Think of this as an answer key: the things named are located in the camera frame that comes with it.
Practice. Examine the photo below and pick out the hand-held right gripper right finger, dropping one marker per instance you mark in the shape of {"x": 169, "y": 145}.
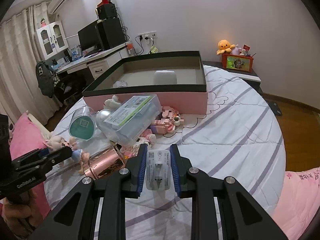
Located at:
{"x": 176, "y": 170}

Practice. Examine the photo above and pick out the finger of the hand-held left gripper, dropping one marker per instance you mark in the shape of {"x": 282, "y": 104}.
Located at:
{"x": 27, "y": 158}
{"x": 58, "y": 155}

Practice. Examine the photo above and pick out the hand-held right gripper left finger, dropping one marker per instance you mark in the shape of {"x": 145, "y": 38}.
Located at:
{"x": 142, "y": 167}

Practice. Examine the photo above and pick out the pig doll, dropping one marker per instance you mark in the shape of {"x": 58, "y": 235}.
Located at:
{"x": 77, "y": 155}

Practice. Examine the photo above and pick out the clear cup with green lid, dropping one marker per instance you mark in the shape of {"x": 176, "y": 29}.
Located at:
{"x": 82, "y": 126}

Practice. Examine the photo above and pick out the rose gold tin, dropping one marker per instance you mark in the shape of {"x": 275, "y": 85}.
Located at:
{"x": 105, "y": 162}

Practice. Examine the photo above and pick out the colourful patterned packet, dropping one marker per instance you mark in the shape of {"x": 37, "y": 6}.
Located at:
{"x": 167, "y": 121}

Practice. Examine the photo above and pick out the dark green shallow box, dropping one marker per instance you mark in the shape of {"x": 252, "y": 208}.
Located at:
{"x": 175, "y": 102}

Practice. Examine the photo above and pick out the person's left hand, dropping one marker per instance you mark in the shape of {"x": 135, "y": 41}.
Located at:
{"x": 17, "y": 212}

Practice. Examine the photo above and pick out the pink pillow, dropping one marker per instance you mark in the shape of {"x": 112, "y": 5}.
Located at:
{"x": 25, "y": 135}

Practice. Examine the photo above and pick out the pink building block pieces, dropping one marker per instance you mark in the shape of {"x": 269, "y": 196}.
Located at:
{"x": 140, "y": 142}

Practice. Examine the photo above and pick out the clear plastic case green label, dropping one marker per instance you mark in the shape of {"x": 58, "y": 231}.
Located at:
{"x": 130, "y": 115}

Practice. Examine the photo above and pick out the silver round ornament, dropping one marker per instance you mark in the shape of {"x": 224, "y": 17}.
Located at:
{"x": 103, "y": 118}

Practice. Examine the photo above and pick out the black office chair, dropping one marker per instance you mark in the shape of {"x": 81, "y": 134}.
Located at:
{"x": 68, "y": 87}

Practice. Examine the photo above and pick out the white plush toy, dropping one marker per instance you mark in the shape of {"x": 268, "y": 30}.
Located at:
{"x": 111, "y": 103}

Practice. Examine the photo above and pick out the dark jacket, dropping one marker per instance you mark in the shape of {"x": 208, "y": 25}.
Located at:
{"x": 45, "y": 80}

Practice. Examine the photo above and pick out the white ball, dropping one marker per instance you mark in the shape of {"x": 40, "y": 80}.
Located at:
{"x": 165, "y": 77}

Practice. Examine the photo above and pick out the white desk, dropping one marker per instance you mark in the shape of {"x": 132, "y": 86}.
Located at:
{"x": 97, "y": 66}

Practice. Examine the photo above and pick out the blue box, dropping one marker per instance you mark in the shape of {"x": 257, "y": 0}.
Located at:
{"x": 75, "y": 53}

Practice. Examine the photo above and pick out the cream curtain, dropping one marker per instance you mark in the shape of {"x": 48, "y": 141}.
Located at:
{"x": 15, "y": 55}

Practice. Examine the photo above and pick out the white glass-door cabinet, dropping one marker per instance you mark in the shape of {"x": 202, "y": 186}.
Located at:
{"x": 50, "y": 40}

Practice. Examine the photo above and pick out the dark low bench cabinet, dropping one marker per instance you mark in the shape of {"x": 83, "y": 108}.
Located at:
{"x": 250, "y": 76}

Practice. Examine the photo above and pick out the snack bag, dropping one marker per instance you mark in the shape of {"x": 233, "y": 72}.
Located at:
{"x": 154, "y": 48}

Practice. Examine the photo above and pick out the black computer monitor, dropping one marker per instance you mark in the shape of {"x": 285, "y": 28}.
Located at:
{"x": 88, "y": 36}

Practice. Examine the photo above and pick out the red storage basket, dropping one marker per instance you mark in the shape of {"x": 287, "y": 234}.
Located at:
{"x": 237, "y": 63}

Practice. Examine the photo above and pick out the pink blanket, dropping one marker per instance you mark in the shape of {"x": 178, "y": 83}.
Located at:
{"x": 300, "y": 200}

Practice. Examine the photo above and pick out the small pink doll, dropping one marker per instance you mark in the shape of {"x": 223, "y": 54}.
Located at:
{"x": 43, "y": 23}

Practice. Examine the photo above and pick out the black computer tower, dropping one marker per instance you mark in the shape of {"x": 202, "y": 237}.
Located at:
{"x": 111, "y": 32}

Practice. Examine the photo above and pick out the orange octopus plush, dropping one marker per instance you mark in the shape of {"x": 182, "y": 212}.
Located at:
{"x": 224, "y": 45}

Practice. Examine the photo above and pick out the purple plush toy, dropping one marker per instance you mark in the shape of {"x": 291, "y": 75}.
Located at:
{"x": 236, "y": 50}

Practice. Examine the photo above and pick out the red card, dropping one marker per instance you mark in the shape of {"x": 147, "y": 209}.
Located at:
{"x": 246, "y": 48}

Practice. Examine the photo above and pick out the black speaker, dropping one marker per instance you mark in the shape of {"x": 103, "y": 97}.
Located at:
{"x": 107, "y": 11}

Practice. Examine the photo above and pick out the cream bed frame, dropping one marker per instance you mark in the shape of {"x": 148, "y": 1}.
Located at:
{"x": 37, "y": 125}

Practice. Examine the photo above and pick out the black metal bracket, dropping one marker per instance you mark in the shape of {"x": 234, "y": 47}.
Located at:
{"x": 274, "y": 107}

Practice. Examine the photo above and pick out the white wall power outlet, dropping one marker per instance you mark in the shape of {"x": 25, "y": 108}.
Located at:
{"x": 147, "y": 34}

